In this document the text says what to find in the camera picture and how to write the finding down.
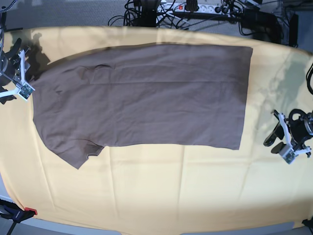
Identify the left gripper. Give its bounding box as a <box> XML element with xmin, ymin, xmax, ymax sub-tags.
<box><xmin>263</xmin><ymin>109</ymin><xmax>313</xmax><ymax>154</ymax></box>

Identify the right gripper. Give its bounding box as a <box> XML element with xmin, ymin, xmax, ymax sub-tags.
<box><xmin>0</xmin><ymin>38</ymin><xmax>22</xmax><ymax>86</ymax></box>

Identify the brown T-shirt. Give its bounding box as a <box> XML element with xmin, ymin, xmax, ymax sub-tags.
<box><xmin>32</xmin><ymin>44</ymin><xmax>253</xmax><ymax>168</ymax></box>

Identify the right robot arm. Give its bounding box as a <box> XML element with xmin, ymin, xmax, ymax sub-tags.
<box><xmin>0</xmin><ymin>38</ymin><xmax>30</xmax><ymax>87</ymax></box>

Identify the black clamp right corner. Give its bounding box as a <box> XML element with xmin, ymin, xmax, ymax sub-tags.
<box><xmin>302</xmin><ymin>218</ymin><xmax>313</xmax><ymax>233</ymax></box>

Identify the black upright panel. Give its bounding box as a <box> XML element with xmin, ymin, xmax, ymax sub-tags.
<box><xmin>289</xmin><ymin>14</ymin><xmax>298</xmax><ymax>47</ymax></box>

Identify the black power adapter box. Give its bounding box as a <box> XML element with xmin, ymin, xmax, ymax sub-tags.
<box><xmin>242</xmin><ymin>8</ymin><xmax>277</xmax><ymax>27</ymax></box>

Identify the white power strip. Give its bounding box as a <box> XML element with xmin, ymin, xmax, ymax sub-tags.
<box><xmin>157</xmin><ymin>2</ymin><xmax>230</xmax><ymax>15</ymax></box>

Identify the black clamp with red tip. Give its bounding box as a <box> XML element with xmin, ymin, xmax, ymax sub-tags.
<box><xmin>0</xmin><ymin>199</ymin><xmax>38</xmax><ymax>235</ymax></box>

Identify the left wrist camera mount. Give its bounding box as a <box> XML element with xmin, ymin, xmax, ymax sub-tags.
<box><xmin>270</xmin><ymin>110</ymin><xmax>313</xmax><ymax>165</ymax></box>

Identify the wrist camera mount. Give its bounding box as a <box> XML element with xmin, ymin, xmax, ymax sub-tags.
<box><xmin>0</xmin><ymin>47</ymin><xmax>35</xmax><ymax>105</ymax></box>
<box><xmin>270</xmin><ymin>110</ymin><xmax>313</xmax><ymax>165</ymax></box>

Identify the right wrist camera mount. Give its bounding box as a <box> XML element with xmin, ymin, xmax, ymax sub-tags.
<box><xmin>0</xmin><ymin>47</ymin><xmax>35</xmax><ymax>105</ymax></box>

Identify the braided black white cable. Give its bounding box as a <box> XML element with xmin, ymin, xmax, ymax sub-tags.
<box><xmin>0</xmin><ymin>0</ymin><xmax>19</xmax><ymax>59</ymax></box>

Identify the black table post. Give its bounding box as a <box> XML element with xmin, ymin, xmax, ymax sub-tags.
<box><xmin>138</xmin><ymin>0</ymin><xmax>159</xmax><ymax>27</ymax></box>

